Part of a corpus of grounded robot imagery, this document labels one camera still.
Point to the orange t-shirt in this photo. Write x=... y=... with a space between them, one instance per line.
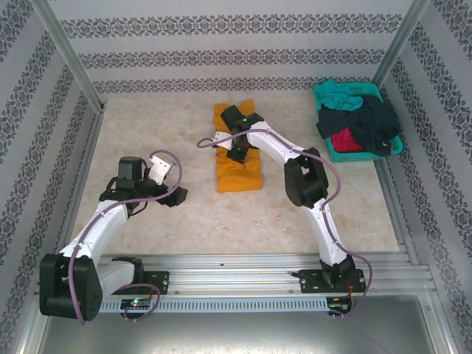
x=239 y=177

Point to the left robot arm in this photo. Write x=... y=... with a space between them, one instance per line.
x=96 y=228

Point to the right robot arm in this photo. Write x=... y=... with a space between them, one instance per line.
x=324 y=228

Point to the teal t-shirt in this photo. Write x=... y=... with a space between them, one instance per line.
x=337 y=97

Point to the red t-shirt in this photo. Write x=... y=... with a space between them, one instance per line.
x=344 y=142

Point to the teal plastic basket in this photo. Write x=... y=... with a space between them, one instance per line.
x=354 y=158

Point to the small circuit board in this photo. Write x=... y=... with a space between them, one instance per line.
x=136 y=303
x=341 y=304

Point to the navy t-shirt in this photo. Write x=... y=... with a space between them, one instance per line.
x=372 y=118

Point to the grey metal shelf panel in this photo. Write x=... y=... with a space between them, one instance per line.
x=236 y=333

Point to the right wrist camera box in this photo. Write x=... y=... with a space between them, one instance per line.
x=223 y=137

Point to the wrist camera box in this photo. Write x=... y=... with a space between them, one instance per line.
x=223 y=137
x=162 y=169

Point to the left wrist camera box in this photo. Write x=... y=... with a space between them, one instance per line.
x=162 y=169

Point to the aluminium table side rail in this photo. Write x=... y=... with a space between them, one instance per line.
x=396 y=184
x=92 y=136

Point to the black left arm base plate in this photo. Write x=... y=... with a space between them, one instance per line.
x=158 y=280

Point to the aluminium frame post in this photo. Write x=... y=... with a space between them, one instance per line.
x=70 y=55
x=400 y=40

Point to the aluminium mounting rail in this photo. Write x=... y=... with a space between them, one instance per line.
x=228 y=274

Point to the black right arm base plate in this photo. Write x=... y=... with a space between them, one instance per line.
x=311 y=282

